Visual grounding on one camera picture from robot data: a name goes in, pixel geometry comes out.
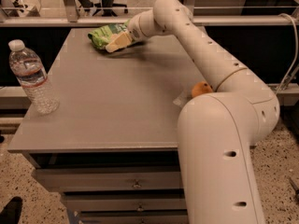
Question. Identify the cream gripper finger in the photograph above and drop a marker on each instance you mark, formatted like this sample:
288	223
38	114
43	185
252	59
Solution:
118	41

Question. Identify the green rice chip bag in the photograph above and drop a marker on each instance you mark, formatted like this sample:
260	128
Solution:
101	35

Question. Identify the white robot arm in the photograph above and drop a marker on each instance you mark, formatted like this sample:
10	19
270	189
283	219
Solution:
217	129

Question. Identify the orange fruit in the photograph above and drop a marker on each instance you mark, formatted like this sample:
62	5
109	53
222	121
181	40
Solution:
201	88

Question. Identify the clear plastic water bottle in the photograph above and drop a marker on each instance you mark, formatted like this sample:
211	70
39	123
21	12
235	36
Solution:
30	72

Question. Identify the grey drawer cabinet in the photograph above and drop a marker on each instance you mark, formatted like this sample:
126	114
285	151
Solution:
113	141

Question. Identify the black shoe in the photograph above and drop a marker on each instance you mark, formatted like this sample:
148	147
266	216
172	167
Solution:
12	211

